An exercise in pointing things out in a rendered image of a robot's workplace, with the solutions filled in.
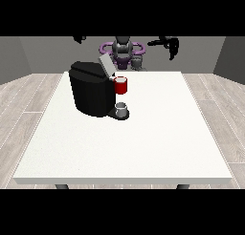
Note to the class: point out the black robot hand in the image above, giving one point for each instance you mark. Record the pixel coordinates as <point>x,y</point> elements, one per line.
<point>171,44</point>
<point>78,38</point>

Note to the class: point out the pale grey machine lid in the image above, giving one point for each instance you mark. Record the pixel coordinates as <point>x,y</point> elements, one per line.
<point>107,64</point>

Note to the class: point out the small grey coffee pod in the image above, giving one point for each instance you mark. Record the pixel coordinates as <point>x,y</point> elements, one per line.
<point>137,63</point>

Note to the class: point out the black coffee machine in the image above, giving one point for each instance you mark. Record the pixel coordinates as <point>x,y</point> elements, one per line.
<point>91,92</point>

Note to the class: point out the red pod holder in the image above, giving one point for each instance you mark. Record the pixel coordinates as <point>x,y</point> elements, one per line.
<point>121,86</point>

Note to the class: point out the grey robot trunk purple rings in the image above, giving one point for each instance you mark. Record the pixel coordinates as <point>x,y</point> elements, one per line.
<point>122,51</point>

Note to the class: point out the small grey cup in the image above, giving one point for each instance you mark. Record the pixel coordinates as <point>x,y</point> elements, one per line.
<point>121,109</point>

